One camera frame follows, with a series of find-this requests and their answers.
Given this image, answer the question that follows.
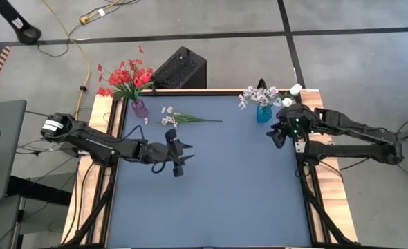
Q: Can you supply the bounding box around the white flower spray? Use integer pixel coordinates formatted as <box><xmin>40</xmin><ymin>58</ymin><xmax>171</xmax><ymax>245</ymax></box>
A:
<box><xmin>160</xmin><ymin>105</ymin><xmax>223</xmax><ymax>130</ymax></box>
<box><xmin>237</xmin><ymin>85</ymin><xmax>284</xmax><ymax>111</ymax></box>

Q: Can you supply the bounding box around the grey desk top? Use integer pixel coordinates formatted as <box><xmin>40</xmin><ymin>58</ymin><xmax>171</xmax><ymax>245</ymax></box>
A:
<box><xmin>0</xmin><ymin>99</ymin><xmax>28</xmax><ymax>203</ymax></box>

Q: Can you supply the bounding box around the purple glass vase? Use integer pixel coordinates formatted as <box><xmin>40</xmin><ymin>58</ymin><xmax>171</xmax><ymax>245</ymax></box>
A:
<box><xmin>131</xmin><ymin>99</ymin><xmax>149</xmax><ymax>119</ymax></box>

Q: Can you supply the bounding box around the short yellow cable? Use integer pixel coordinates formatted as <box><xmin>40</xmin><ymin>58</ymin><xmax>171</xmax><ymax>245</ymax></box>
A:
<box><xmin>84</xmin><ymin>0</ymin><xmax>122</xmax><ymax>20</ymax></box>

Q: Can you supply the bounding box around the long yellow cable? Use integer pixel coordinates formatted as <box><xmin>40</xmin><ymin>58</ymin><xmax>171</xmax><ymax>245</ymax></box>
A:
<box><xmin>41</xmin><ymin>0</ymin><xmax>93</xmax><ymax>127</ymax></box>

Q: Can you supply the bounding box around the black perforated box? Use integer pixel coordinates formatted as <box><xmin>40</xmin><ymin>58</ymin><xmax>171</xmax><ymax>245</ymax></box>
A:
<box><xmin>151</xmin><ymin>46</ymin><xmax>208</xmax><ymax>90</ymax></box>

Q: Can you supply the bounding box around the blue glass vase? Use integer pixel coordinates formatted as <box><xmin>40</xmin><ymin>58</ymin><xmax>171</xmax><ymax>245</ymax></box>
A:
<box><xmin>256</xmin><ymin>103</ymin><xmax>273</xmax><ymax>125</ymax></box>

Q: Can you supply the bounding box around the wooden table board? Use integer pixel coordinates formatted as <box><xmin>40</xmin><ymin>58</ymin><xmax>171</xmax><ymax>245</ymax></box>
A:
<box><xmin>61</xmin><ymin>89</ymin><xmax>359</xmax><ymax>245</ymax></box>

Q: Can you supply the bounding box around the black diagonal frame strut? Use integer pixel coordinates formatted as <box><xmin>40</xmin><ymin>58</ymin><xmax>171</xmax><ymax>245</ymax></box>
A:
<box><xmin>65</xmin><ymin>165</ymin><xmax>117</xmax><ymax>247</ymax></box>
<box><xmin>302</xmin><ymin>179</ymin><xmax>355</xmax><ymax>246</ymax></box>

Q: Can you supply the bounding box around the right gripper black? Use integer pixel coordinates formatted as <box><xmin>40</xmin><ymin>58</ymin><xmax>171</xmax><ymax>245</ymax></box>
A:
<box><xmin>266</xmin><ymin>104</ymin><xmax>317</xmax><ymax>149</ymax></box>

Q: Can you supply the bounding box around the black desk base beam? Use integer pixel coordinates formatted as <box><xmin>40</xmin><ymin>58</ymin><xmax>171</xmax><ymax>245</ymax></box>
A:
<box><xmin>6</xmin><ymin>175</ymin><xmax>73</xmax><ymax>207</ymax></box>

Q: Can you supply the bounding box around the black stand leg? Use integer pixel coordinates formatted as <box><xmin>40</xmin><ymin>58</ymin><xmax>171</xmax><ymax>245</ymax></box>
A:
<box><xmin>0</xmin><ymin>0</ymin><xmax>42</xmax><ymax>45</ymax></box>

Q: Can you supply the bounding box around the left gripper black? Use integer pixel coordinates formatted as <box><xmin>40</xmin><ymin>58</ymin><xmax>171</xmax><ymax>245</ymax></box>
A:
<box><xmin>136</xmin><ymin>129</ymin><xmax>195</xmax><ymax>178</ymax></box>

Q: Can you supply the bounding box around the grey cabinet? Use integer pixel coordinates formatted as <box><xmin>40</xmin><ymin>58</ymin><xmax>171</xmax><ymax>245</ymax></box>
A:
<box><xmin>0</xmin><ymin>195</ymin><xmax>24</xmax><ymax>249</ymax></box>

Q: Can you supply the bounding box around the blue-grey table mat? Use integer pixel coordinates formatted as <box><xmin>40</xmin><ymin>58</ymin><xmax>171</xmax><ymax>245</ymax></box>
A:
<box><xmin>106</xmin><ymin>95</ymin><xmax>313</xmax><ymax>247</ymax></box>

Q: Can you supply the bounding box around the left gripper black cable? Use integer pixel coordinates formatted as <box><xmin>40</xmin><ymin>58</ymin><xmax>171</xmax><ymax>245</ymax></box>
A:
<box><xmin>151</xmin><ymin>160</ymin><xmax>167</xmax><ymax>174</ymax></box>

